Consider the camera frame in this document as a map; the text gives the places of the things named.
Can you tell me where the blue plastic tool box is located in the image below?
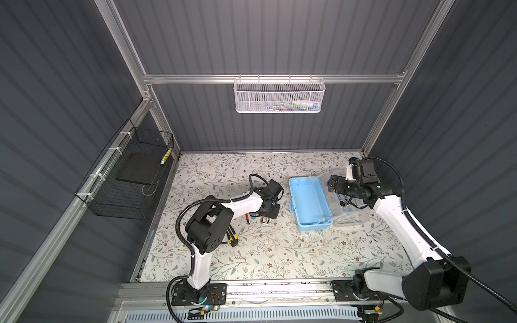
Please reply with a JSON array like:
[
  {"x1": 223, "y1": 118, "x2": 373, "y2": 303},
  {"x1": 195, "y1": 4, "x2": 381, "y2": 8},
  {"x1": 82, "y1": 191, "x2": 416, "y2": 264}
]
[{"x1": 289, "y1": 172, "x2": 370, "y2": 232}]

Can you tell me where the yellow black utility knife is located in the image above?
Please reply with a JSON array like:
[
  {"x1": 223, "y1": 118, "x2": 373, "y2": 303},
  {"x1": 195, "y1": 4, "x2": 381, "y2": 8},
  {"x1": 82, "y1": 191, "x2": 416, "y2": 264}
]
[{"x1": 226, "y1": 225, "x2": 238, "y2": 247}]

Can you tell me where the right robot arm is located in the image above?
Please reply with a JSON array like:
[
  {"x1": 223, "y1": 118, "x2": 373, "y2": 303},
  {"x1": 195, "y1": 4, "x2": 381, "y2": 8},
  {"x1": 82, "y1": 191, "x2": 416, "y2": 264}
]
[{"x1": 327, "y1": 157, "x2": 471, "y2": 311}]

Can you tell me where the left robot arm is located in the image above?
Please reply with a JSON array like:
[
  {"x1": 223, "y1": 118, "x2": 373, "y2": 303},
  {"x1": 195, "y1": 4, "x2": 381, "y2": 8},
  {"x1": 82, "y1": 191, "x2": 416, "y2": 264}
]
[{"x1": 176, "y1": 180, "x2": 284, "y2": 292}]

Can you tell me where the yellow item in basket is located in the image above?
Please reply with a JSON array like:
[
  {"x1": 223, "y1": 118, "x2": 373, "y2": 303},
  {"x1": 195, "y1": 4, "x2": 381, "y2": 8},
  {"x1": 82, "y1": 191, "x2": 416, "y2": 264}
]
[{"x1": 160, "y1": 149, "x2": 172, "y2": 165}]

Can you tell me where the white vented panel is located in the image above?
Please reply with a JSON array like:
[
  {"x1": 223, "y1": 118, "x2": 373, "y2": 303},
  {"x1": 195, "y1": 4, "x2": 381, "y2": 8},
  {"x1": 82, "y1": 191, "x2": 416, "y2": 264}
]
[{"x1": 123, "y1": 307, "x2": 362, "y2": 323}]

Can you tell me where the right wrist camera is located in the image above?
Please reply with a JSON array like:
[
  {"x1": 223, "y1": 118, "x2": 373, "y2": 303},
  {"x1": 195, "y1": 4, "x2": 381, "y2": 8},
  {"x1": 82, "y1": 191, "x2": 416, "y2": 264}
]
[{"x1": 345, "y1": 160, "x2": 360, "y2": 181}]

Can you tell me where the white wire mesh basket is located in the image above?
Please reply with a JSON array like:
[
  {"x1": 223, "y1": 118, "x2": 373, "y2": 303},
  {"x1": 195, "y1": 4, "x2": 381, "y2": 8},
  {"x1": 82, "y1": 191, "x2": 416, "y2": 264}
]
[{"x1": 233, "y1": 78, "x2": 326, "y2": 114}]

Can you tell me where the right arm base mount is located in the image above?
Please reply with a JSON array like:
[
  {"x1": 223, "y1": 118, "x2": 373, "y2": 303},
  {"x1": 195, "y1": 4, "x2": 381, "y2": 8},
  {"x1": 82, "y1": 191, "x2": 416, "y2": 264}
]
[{"x1": 330, "y1": 280, "x2": 386, "y2": 302}]

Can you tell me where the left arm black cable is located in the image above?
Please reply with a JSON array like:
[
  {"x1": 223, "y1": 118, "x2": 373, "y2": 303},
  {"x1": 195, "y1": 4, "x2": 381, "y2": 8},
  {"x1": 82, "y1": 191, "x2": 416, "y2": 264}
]
[{"x1": 165, "y1": 173, "x2": 269, "y2": 323}]

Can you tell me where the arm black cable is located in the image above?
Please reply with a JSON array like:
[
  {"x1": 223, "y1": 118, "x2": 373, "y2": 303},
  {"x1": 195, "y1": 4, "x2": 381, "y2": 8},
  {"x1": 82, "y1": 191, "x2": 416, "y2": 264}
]
[
  {"x1": 165, "y1": 173, "x2": 269, "y2": 323},
  {"x1": 363, "y1": 156, "x2": 517, "y2": 323}
]

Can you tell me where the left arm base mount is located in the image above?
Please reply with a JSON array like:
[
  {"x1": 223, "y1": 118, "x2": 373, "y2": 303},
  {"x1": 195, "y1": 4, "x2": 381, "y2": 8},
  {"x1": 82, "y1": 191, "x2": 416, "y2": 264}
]
[{"x1": 170, "y1": 281, "x2": 228, "y2": 306}]

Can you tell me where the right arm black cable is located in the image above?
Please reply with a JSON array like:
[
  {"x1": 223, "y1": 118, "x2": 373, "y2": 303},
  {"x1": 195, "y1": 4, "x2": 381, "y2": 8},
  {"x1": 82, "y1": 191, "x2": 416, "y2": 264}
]
[{"x1": 363, "y1": 156, "x2": 517, "y2": 323}]

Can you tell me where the black wire basket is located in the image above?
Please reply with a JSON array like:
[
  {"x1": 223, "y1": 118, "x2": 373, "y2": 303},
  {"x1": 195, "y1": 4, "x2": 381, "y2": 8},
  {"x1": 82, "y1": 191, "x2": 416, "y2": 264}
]
[{"x1": 76, "y1": 121, "x2": 174, "y2": 220}]

